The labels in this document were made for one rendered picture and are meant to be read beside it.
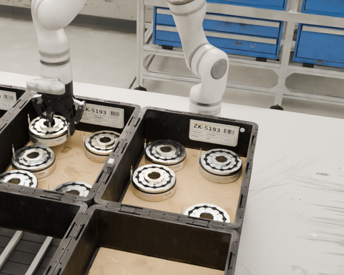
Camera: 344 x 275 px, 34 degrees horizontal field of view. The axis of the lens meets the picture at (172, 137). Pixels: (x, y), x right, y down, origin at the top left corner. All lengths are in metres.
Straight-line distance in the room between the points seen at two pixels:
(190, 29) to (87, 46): 2.60
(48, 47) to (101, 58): 2.55
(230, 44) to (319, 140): 1.48
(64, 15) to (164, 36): 2.02
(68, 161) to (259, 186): 0.53
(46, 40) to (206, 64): 0.43
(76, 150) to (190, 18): 0.44
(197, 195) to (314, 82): 2.50
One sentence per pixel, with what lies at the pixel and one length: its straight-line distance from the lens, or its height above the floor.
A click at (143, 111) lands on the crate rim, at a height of 0.93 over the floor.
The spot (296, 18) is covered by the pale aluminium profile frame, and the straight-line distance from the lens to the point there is 3.06.
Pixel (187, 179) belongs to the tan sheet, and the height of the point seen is 0.83.
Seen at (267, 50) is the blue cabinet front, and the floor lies 0.37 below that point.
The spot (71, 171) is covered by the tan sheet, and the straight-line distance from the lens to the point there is 1.37.
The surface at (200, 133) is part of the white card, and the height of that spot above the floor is 0.88.
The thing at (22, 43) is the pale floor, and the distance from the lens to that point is 4.10.
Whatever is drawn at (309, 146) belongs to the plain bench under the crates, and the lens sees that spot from 1.77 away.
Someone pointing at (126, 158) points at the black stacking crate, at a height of 0.90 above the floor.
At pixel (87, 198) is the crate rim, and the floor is 0.93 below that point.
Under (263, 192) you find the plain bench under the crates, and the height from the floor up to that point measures 0.70.
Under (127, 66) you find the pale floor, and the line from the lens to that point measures 3.72.
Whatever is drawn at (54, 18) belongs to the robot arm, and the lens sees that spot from 1.24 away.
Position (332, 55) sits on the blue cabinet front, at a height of 0.39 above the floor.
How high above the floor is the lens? 1.66
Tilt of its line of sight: 34 degrees down
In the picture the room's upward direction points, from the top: 3 degrees clockwise
